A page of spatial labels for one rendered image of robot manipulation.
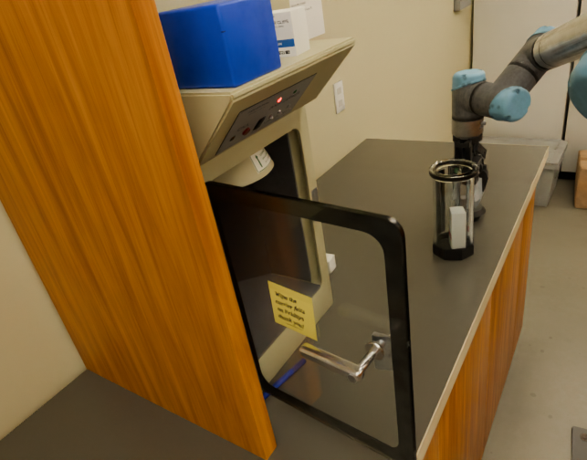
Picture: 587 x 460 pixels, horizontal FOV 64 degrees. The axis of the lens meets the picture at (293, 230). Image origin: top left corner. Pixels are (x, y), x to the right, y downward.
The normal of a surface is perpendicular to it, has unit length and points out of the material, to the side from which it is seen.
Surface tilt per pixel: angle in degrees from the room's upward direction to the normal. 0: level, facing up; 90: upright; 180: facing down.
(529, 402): 0
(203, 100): 90
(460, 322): 0
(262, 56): 90
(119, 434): 0
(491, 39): 90
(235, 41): 90
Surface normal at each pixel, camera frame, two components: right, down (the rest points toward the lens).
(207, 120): -0.53, 0.48
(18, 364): 0.83, 0.14
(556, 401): -0.16, -0.86
